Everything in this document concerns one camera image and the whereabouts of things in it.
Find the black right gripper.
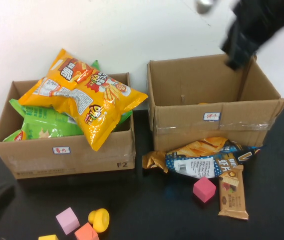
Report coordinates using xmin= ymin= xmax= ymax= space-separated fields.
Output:
xmin=219 ymin=23 xmax=260 ymax=71

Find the green chip bag barcode side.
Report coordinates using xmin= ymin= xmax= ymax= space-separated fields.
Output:
xmin=8 ymin=98 xmax=77 ymax=126

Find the blue and gold chip bag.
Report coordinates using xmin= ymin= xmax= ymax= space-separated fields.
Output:
xmin=165 ymin=136 xmax=264 ymax=179

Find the tall taped cardboard box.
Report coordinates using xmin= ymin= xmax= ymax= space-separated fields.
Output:
xmin=146 ymin=53 xmax=284 ymax=153

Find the yellow mushroom-shaped toy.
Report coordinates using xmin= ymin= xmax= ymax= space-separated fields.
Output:
xmin=88 ymin=208 xmax=110 ymax=233

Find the brown wafer bar packet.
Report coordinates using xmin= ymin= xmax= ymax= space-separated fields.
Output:
xmin=218 ymin=164 xmax=249 ymax=221

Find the green Lay's cucumber chip bag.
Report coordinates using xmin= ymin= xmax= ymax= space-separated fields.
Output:
xmin=91 ymin=59 xmax=134 ymax=132

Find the orange foam cube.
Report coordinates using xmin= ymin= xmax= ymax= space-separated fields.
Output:
xmin=74 ymin=222 xmax=100 ymax=240

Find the cardboard box with chip bags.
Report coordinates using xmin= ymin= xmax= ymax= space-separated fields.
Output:
xmin=0 ymin=72 xmax=136 ymax=180

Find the light pink foam cube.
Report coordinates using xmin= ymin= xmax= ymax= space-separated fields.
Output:
xmin=55 ymin=206 xmax=81 ymax=235

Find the green Lay's onion chip bag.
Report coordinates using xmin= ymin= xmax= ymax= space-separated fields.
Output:
xmin=2 ymin=121 xmax=84 ymax=143

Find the magenta foam cube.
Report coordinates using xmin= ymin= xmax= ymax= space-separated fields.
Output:
xmin=193 ymin=176 xmax=217 ymax=204

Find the large orange chip bag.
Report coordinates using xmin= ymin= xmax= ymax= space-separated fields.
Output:
xmin=18 ymin=48 xmax=149 ymax=152

